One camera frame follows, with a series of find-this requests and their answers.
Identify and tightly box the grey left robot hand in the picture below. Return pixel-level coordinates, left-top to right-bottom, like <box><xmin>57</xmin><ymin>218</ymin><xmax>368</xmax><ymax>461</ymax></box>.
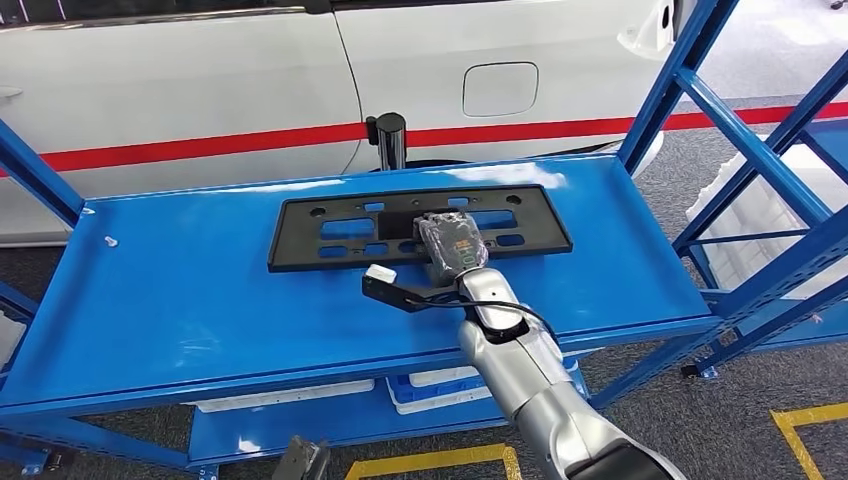
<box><xmin>305</xmin><ymin>442</ymin><xmax>332</xmax><ymax>480</ymax></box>

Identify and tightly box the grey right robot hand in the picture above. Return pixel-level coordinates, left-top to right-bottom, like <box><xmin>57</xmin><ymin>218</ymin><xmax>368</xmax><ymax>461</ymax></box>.
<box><xmin>412</xmin><ymin>209</ymin><xmax>490</xmax><ymax>287</ymax></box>

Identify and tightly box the black plastic plate frame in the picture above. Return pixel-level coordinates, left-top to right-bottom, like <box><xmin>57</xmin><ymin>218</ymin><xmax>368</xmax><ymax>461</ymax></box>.
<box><xmin>266</xmin><ymin>183</ymin><xmax>575</xmax><ymax>275</ymax></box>

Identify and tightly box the blue metal shelf rack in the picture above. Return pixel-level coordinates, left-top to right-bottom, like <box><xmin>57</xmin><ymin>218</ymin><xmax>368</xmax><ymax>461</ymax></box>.
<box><xmin>0</xmin><ymin>281</ymin><xmax>74</xmax><ymax>478</ymax></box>
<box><xmin>0</xmin><ymin>0</ymin><xmax>848</xmax><ymax>480</ymax></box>
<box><xmin>672</xmin><ymin>52</ymin><xmax>848</xmax><ymax>384</ymax></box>

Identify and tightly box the yellow floor tape square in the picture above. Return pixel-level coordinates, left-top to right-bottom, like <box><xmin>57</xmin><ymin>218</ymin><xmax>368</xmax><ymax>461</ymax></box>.
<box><xmin>769</xmin><ymin>402</ymin><xmax>848</xmax><ymax>480</ymax></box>
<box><xmin>343</xmin><ymin>443</ymin><xmax>525</xmax><ymax>480</ymax></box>

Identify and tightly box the blue plastic crate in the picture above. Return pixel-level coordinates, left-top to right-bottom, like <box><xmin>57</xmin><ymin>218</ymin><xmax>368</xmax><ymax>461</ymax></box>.
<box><xmin>386</xmin><ymin>372</ymin><xmax>493</xmax><ymax>407</ymax></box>

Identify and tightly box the white car fuel flap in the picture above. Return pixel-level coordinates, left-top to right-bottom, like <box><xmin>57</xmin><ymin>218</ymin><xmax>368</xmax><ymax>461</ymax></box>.
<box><xmin>461</xmin><ymin>61</ymin><xmax>540</xmax><ymax>119</ymax></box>

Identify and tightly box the large white plastic crate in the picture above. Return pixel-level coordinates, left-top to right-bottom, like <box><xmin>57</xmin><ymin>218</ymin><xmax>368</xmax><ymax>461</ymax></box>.
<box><xmin>702</xmin><ymin>142</ymin><xmax>848</xmax><ymax>266</ymax></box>
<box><xmin>685</xmin><ymin>198</ymin><xmax>848</xmax><ymax>301</ymax></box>

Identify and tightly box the white car red stripe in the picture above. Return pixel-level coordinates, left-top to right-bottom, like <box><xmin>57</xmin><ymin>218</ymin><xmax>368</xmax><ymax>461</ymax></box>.
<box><xmin>0</xmin><ymin>0</ymin><xmax>697</xmax><ymax>248</ymax></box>

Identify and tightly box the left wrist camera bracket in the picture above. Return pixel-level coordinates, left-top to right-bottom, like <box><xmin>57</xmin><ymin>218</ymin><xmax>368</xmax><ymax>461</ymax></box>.
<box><xmin>271</xmin><ymin>435</ymin><xmax>321</xmax><ymax>480</ymax></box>

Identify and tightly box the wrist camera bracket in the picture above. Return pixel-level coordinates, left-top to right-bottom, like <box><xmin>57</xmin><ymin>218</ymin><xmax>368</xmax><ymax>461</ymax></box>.
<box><xmin>271</xmin><ymin>435</ymin><xmax>321</xmax><ymax>480</ymax></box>
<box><xmin>360</xmin><ymin>263</ymin><xmax>465</xmax><ymax>315</ymax></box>

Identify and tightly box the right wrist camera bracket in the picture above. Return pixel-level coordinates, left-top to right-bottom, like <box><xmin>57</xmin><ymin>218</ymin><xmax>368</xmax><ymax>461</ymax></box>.
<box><xmin>360</xmin><ymin>263</ymin><xmax>465</xmax><ymax>315</ymax></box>

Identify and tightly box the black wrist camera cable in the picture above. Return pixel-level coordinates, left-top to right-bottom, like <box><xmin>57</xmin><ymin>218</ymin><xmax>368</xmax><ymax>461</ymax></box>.
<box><xmin>407</xmin><ymin>299</ymin><xmax>564</xmax><ymax>349</ymax></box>

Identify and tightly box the black cylindrical post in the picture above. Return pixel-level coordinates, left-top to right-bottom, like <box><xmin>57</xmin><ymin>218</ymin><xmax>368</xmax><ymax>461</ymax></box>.
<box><xmin>364</xmin><ymin>111</ymin><xmax>408</xmax><ymax>172</ymax></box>

